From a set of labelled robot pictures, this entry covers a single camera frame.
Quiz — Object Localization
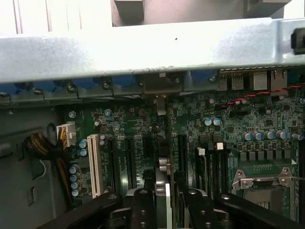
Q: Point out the black RAM slot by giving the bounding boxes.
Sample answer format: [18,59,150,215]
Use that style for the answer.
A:
[209,142,230,198]

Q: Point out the short black expansion slot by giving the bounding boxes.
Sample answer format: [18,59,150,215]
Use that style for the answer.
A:
[142,137,153,168]

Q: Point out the long black expansion slot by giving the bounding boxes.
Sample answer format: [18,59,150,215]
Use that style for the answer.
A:
[178,133,188,173]

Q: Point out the CPU socket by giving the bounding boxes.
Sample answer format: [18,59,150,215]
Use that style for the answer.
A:
[231,167,299,215]

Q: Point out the white PCI slot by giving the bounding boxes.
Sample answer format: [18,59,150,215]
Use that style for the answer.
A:
[87,134,103,200]

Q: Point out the green motherboard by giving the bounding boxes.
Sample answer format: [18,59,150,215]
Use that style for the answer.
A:
[63,94,305,229]

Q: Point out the open black PC case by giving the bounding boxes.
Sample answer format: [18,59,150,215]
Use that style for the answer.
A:
[0,16,305,229]

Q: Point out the braided power wire bundle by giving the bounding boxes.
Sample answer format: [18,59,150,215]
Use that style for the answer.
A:
[23,123,77,206]

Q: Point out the red black twisted wire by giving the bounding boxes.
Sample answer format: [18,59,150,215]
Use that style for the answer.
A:
[221,87,305,108]

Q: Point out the small black case switch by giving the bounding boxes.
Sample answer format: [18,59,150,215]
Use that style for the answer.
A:
[290,26,305,56]

